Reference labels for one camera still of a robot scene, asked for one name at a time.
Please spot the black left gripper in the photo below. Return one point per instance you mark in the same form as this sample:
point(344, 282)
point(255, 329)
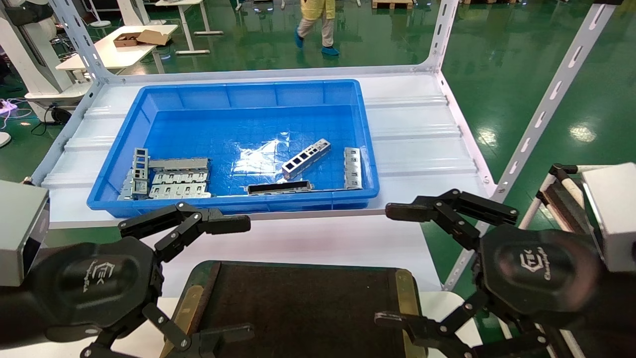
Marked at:
point(89, 278)

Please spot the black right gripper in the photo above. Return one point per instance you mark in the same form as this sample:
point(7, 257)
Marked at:
point(536, 271)

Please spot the silver metal bracket with holes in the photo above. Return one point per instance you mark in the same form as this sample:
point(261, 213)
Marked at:
point(306, 158)

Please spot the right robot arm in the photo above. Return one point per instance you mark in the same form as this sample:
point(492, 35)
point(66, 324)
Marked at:
point(611, 318)

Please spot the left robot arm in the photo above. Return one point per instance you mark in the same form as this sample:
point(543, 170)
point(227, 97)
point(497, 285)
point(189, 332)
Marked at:
point(17, 318)

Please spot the tilted silver metal part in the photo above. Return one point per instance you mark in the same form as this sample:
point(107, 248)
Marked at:
point(130, 188)

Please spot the black container with brass edges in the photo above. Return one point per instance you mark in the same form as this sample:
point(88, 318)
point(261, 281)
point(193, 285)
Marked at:
point(298, 308)

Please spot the dark long metal channel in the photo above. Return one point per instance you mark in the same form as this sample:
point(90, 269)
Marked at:
point(279, 187)

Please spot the white cart with black roller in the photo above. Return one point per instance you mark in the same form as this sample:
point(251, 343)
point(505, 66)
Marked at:
point(564, 204)

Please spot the blue plastic bin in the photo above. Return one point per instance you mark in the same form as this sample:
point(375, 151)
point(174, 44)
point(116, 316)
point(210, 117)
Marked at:
point(238, 134)

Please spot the white metal shelving rack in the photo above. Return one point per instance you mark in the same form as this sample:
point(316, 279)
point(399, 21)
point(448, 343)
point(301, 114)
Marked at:
point(546, 104)

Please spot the white table with cardboard box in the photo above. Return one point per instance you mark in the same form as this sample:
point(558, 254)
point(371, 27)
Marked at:
point(114, 52)

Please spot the open cardboard box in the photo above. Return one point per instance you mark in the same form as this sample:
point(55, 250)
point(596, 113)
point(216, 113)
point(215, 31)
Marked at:
point(141, 37)

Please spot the white height-adjustable table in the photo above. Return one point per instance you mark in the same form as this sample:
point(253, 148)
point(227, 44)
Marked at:
point(186, 25)

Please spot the white machine with round base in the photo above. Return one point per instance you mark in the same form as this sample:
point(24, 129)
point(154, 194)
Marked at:
point(30, 54)

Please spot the wooden pallet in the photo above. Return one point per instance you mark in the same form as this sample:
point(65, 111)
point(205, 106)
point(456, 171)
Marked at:
point(392, 4)

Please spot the person in yellow coat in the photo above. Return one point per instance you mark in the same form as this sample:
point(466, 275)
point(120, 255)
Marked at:
point(318, 20)

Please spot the upright silver metal bracket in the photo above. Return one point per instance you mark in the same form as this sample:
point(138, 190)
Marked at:
point(140, 164)

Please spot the silver slotted metal bracket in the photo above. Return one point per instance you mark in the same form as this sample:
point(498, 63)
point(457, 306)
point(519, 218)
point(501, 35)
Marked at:
point(352, 168)

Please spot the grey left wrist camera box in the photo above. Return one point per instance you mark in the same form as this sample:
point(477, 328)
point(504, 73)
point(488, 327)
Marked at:
point(17, 228)

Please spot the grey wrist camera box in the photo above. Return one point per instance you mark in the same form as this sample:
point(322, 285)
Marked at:
point(17, 228)
point(613, 214)

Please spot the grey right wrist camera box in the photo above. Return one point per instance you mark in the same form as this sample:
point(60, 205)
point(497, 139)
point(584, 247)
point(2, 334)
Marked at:
point(613, 214)

